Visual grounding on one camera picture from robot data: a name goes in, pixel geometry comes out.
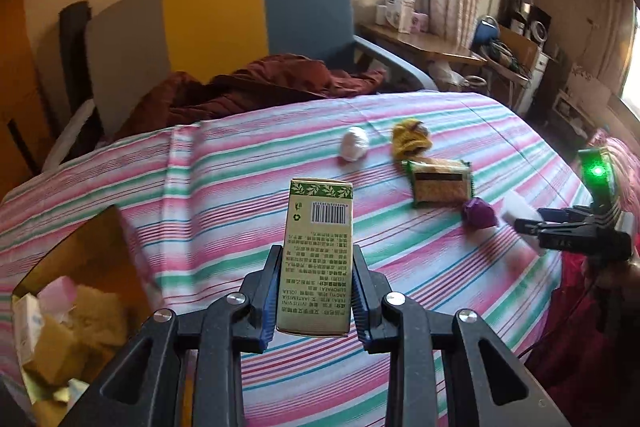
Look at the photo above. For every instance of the yellow plush toy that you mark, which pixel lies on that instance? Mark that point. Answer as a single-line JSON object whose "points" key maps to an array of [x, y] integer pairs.
{"points": [[410, 138]]}

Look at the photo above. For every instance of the white boxes on desk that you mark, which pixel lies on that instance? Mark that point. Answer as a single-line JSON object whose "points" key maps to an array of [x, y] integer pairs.
{"points": [[401, 16]]}

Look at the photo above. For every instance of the pink tissue pack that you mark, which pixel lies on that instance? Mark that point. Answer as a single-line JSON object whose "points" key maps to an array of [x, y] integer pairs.
{"points": [[58, 298]]}

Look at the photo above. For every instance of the orange wooden wardrobe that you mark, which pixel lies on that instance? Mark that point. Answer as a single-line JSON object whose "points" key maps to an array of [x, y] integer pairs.
{"points": [[26, 134]]}

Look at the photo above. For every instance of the white plaster head figurine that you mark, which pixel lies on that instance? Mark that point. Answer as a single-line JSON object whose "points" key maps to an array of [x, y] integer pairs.
{"points": [[354, 145]]}

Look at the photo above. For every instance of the maroon crumpled blanket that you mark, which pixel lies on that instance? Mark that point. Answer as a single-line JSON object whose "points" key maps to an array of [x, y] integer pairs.
{"points": [[274, 80]]}

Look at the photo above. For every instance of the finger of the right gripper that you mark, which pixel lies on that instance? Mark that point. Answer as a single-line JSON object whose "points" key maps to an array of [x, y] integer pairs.
{"points": [[564, 215], [565, 229]]}

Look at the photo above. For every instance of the white foam block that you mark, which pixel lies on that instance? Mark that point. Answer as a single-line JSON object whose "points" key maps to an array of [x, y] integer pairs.
{"points": [[513, 207]]}

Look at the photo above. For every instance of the wooden desk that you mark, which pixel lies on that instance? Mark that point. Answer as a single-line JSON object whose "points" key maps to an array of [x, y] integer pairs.
{"points": [[429, 47]]}

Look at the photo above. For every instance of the person right hand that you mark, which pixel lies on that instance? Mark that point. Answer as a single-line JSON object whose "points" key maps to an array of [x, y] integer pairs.
{"points": [[623, 275]]}

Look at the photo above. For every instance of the yellow sponge block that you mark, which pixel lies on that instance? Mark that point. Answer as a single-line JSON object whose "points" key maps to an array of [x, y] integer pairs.
{"points": [[58, 355], [98, 318]]}

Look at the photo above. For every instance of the green olive carton box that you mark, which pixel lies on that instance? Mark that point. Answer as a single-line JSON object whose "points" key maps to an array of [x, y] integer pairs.
{"points": [[315, 288]]}

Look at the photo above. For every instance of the grey yellow blue headboard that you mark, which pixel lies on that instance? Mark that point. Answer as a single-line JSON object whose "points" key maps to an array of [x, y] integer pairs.
{"points": [[133, 45]]}

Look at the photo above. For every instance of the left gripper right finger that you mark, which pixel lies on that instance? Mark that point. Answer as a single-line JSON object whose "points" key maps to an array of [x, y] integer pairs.
{"points": [[486, 384]]}

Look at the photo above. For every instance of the purple bag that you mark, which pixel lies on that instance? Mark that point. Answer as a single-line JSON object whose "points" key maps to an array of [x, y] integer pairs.
{"points": [[478, 214]]}

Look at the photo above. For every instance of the blue bag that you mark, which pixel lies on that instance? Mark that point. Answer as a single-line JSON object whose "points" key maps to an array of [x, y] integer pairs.
{"points": [[487, 30]]}

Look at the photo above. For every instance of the red cloth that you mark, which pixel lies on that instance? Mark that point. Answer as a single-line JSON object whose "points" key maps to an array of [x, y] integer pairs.
{"points": [[588, 358]]}

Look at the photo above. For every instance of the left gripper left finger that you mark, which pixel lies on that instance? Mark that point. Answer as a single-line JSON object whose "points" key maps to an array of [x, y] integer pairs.
{"points": [[186, 362]]}

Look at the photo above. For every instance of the white side cabinet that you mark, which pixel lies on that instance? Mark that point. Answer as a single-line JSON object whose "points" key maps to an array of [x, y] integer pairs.
{"points": [[535, 78]]}

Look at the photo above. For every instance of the gold cardboard tray box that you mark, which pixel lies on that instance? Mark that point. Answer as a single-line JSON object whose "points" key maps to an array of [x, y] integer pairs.
{"points": [[104, 253]]}

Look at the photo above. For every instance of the green cracker packet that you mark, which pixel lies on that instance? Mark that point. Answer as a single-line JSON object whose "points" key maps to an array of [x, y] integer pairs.
{"points": [[440, 181]]}

